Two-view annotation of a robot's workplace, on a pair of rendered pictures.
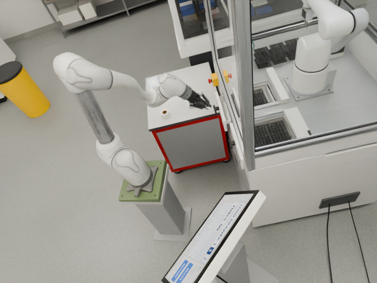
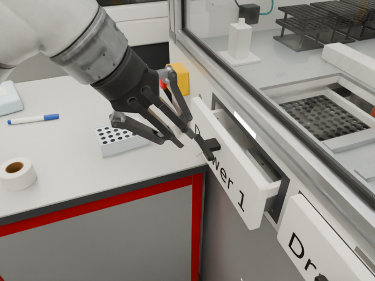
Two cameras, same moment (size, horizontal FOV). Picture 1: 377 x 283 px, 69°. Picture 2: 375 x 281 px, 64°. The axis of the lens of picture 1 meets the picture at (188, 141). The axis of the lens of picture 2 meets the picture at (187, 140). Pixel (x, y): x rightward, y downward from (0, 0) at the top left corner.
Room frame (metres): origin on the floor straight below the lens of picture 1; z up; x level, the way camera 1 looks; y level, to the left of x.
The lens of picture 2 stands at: (0.93, -0.01, 1.27)
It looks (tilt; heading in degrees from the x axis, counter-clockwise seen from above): 38 degrees down; 332
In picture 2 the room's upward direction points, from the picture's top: straight up
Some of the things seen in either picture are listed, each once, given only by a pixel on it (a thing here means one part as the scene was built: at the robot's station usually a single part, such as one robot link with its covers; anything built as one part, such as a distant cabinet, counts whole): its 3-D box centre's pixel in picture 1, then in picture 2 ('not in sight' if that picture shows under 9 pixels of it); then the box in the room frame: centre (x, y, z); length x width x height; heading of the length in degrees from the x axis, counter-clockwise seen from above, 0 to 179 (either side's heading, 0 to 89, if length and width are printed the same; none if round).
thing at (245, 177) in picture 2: (220, 110); (221, 155); (1.29, -0.28, 0.87); 0.29 x 0.02 x 0.11; 173
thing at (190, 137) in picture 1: (189, 122); (100, 203); (1.73, -0.07, 0.38); 0.62 x 0.58 x 0.76; 173
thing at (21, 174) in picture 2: (165, 113); (17, 173); (1.54, 0.10, 0.78); 0.07 x 0.07 x 0.04
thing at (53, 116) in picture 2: not in sight; (33, 119); (1.78, 0.04, 0.77); 0.14 x 0.02 x 0.02; 76
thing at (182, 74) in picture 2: (214, 80); (176, 80); (1.62, -0.34, 0.88); 0.07 x 0.05 x 0.07; 173
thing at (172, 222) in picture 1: (161, 205); not in sight; (1.02, 0.36, 0.38); 0.30 x 0.30 x 0.76; 69
